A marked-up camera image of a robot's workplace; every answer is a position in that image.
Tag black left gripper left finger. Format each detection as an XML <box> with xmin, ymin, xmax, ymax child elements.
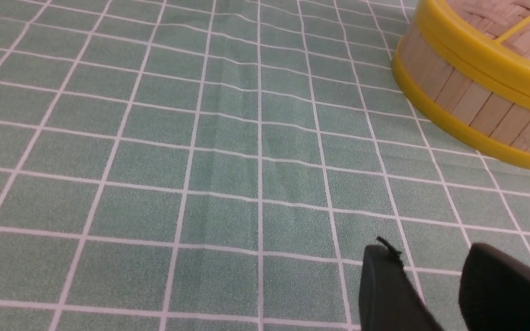
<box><xmin>359</xmin><ymin>237</ymin><xmax>443</xmax><ymax>331</ymax></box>

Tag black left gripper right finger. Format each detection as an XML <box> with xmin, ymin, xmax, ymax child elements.
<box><xmin>458</xmin><ymin>243</ymin><xmax>530</xmax><ymax>331</ymax></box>

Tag yellow woven steamer lid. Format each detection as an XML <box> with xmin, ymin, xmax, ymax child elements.
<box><xmin>414</xmin><ymin>0</ymin><xmax>530</xmax><ymax>109</ymax></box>

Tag bamboo steamer basket yellow rims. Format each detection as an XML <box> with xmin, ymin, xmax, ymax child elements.
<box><xmin>392</xmin><ymin>24</ymin><xmax>530</xmax><ymax>170</ymax></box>

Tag green checkered tablecloth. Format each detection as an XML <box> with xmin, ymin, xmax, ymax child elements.
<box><xmin>0</xmin><ymin>0</ymin><xmax>530</xmax><ymax>331</ymax></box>

